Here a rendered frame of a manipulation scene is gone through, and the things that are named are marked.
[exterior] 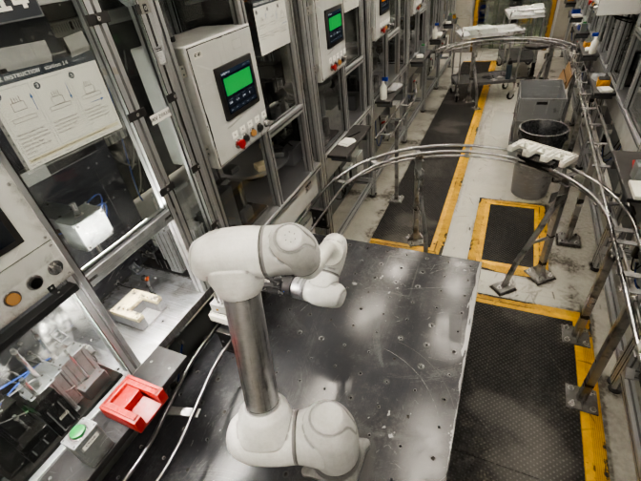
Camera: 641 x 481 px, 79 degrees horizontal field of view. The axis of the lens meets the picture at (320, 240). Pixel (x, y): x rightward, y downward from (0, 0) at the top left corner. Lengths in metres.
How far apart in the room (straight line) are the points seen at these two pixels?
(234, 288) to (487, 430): 1.66
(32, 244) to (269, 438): 0.81
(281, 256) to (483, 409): 1.69
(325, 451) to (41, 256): 0.92
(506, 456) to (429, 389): 0.78
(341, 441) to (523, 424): 1.33
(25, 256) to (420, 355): 1.35
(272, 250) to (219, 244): 0.13
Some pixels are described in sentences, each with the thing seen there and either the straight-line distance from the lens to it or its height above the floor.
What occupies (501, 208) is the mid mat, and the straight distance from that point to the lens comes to 3.77.
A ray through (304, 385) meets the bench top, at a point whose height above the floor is 0.68.
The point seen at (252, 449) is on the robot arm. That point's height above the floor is 0.89.
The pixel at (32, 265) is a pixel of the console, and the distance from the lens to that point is 1.23.
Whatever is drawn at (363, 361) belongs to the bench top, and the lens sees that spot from 1.64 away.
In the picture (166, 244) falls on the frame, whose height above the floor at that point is 1.09.
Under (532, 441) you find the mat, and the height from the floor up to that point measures 0.01.
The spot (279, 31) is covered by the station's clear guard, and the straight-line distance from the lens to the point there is 2.13.
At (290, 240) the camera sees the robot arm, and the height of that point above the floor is 1.50.
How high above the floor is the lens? 2.02
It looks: 37 degrees down
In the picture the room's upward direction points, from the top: 8 degrees counter-clockwise
